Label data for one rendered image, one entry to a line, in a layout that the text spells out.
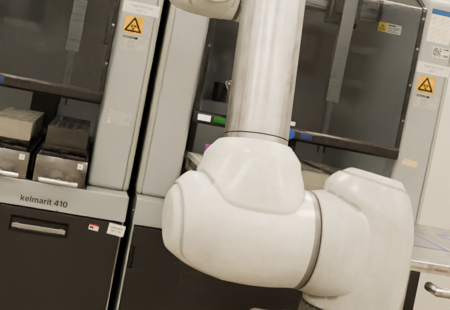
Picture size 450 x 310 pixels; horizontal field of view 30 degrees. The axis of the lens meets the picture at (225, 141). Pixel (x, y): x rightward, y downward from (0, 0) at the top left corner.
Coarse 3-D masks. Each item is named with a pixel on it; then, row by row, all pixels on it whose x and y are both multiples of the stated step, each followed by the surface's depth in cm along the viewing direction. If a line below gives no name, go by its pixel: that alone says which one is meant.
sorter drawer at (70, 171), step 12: (48, 156) 220; (60, 156) 221; (72, 156) 222; (36, 168) 220; (48, 168) 221; (60, 168) 221; (72, 168) 222; (84, 168) 222; (36, 180) 220; (48, 180) 217; (60, 180) 218; (72, 180) 222; (84, 180) 222
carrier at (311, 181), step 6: (306, 174) 239; (312, 174) 240; (318, 174) 240; (306, 180) 240; (312, 180) 240; (318, 180) 240; (324, 180) 240; (306, 186) 240; (312, 186) 240; (318, 186) 240
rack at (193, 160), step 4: (188, 152) 249; (188, 156) 247; (192, 156) 238; (196, 156) 241; (200, 156) 243; (188, 160) 250; (192, 160) 236; (196, 160) 228; (200, 160) 230; (188, 164) 250; (192, 164) 251; (196, 164) 227; (188, 168) 242; (192, 168) 241; (196, 168) 244
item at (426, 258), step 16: (416, 224) 214; (416, 240) 182; (432, 240) 188; (448, 240) 193; (416, 256) 158; (432, 256) 163; (448, 256) 167; (432, 272) 154; (448, 272) 155; (432, 288) 152
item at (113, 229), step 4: (112, 224) 224; (116, 224) 224; (108, 228) 224; (112, 228) 224; (116, 228) 225; (120, 228) 225; (124, 228) 225; (108, 232) 224; (112, 232) 225; (116, 232) 225; (120, 232) 225; (124, 232) 225
